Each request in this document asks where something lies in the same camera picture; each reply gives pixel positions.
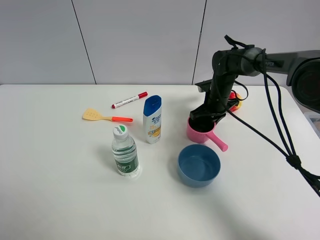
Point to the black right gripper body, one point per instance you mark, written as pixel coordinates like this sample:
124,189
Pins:
217,91

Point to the pink saucepan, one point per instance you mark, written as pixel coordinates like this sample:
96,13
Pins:
200,131

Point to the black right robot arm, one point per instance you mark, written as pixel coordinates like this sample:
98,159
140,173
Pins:
302,69

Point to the rainbow coloured ball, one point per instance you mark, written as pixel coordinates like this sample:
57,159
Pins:
233,95

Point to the white blue shampoo bottle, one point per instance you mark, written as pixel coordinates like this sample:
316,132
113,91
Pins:
152,118

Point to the blue bowl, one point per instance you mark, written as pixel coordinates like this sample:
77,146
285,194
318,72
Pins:
198,165

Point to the red white marker pen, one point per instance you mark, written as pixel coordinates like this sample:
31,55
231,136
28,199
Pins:
129,100

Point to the clear plastic storage box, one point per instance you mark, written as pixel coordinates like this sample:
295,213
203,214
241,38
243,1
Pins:
314,120

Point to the clear water bottle green label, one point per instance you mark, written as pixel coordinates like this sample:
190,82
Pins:
125,152

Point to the yellow spatula orange handle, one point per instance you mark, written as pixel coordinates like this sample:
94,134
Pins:
93,115

